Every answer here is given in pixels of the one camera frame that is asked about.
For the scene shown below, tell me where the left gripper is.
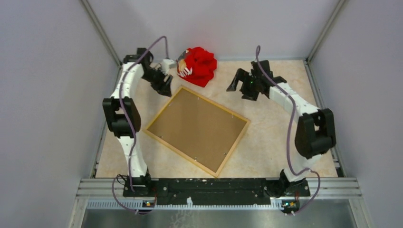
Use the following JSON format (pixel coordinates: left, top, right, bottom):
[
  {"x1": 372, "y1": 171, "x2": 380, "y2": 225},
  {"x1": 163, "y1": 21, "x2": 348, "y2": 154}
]
[{"x1": 141, "y1": 66, "x2": 173, "y2": 98}]

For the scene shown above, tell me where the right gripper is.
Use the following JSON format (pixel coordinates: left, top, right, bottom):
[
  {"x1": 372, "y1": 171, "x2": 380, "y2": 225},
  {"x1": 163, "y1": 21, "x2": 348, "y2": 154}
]
[{"x1": 226, "y1": 70, "x2": 260, "y2": 102}]

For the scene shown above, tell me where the yellow wooden picture frame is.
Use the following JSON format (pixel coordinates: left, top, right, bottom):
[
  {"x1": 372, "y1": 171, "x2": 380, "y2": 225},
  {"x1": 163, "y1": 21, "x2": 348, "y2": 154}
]
[{"x1": 142, "y1": 85, "x2": 251, "y2": 179}]

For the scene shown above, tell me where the brown cardboard backing board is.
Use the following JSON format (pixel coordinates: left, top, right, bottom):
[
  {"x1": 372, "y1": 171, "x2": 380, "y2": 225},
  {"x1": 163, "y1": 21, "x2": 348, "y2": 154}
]
[{"x1": 146, "y1": 88, "x2": 248, "y2": 174}]

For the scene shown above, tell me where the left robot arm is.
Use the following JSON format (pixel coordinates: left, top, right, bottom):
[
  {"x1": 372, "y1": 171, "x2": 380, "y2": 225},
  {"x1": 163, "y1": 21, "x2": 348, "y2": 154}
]
[{"x1": 102, "y1": 48, "x2": 176, "y2": 197}]

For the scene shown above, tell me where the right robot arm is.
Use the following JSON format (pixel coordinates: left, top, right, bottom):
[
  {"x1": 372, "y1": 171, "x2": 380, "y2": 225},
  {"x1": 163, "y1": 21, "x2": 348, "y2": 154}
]
[{"x1": 227, "y1": 60, "x2": 336, "y2": 198}]

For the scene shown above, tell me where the red crumpled cloth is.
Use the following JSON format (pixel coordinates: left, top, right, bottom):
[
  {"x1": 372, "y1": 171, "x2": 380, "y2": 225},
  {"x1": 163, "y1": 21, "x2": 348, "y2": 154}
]
[{"x1": 176, "y1": 47, "x2": 217, "y2": 87}]

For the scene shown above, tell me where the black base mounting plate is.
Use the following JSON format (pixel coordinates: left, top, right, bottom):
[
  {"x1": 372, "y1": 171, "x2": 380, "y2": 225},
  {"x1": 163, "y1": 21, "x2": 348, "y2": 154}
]
[{"x1": 123, "y1": 178, "x2": 311, "y2": 206}]

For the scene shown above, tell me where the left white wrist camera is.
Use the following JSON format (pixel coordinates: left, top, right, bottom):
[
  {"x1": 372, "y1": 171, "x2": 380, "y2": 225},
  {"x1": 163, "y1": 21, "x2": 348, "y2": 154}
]
[{"x1": 160, "y1": 59, "x2": 176, "y2": 72}]

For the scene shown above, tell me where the aluminium front rail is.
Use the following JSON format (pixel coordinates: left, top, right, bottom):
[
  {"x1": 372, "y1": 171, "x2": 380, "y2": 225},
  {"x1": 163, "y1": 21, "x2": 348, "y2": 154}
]
[{"x1": 69, "y1": 177, "x2": 374, "y2": 228}]

